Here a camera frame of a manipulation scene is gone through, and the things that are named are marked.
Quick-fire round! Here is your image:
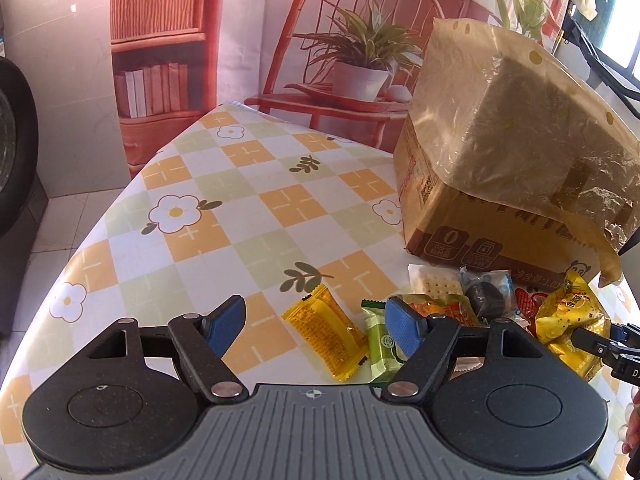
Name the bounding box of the green pineapple cake packet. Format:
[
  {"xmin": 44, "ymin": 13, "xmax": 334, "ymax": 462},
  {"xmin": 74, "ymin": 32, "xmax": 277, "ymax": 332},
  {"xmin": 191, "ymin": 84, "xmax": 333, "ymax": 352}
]
[{"xmin": 360, "ymin": 299, "xmax": 405, "ymax": 384}]

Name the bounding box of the yellow crinkled snack bag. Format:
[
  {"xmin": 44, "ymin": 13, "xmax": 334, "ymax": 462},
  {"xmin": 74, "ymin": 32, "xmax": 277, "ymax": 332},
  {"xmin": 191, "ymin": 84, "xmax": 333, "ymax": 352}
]
[{"xmin": 535, "ymin": 269, "xmax": 611, "ymax": 382}]

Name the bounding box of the yellow snack packet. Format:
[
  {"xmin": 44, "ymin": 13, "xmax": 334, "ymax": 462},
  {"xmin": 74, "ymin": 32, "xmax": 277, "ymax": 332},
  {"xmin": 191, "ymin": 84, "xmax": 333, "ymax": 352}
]
[{"xmin": 282, "ymin": 284, "xmax": 369, "ymax": 382}]

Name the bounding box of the person's right hand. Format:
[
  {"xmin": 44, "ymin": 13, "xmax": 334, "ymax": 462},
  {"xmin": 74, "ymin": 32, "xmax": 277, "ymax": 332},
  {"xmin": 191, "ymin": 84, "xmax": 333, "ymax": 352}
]
[{"xmin": 618, "ymin": 390, "xmax": 640, "ymax": 454}]

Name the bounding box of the orange snack packet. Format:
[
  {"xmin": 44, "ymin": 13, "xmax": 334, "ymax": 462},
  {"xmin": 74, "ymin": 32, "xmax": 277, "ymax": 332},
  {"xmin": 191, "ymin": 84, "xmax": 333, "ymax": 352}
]
[{"xmin": 401, "ymin": 294, "xmax": 480, "ymax": 327}]

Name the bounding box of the cracker sandwich packet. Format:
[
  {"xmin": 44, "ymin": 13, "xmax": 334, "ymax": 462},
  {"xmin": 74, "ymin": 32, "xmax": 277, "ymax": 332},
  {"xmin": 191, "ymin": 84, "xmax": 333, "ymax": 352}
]
[{"xmin": 408, "ymin": 263, "xmax": 463, "ymax": 299}]

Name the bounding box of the dark cookie clear packet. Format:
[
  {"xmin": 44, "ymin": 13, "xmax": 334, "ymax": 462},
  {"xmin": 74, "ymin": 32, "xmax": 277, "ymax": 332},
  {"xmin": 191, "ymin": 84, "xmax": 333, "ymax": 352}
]
[{"xmin": 459, "ymin": 266, "xmax": 516, "ymax": 323}]

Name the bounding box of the red candy packet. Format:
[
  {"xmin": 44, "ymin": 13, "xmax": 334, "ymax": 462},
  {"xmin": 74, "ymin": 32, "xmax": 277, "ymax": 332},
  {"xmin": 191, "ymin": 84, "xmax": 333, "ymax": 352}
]
[{"xmin": 514, "ymin": 286, "xmax": 548, "ymax": 324}]

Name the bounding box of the cardboard box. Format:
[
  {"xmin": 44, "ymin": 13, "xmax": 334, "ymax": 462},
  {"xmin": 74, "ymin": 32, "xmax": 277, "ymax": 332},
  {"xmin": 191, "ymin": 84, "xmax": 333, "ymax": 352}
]
[{"xmin": 393, "ymin": 119, "xmax": 600, "ymax": 292}]

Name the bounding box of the black exercise bike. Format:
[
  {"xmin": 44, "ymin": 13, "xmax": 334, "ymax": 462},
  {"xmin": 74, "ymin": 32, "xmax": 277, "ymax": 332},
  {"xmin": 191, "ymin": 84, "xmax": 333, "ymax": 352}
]
[{"xmin": 562, "ymin": 15, "xmax": 639, "ymax": 119}]

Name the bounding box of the printed room backdrop cloth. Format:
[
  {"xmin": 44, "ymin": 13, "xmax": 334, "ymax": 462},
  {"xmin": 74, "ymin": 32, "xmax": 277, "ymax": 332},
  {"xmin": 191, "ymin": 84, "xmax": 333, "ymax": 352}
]
[{"xmin": 110, "ymin": 0, "xmax": 570, "ymax": 174}]

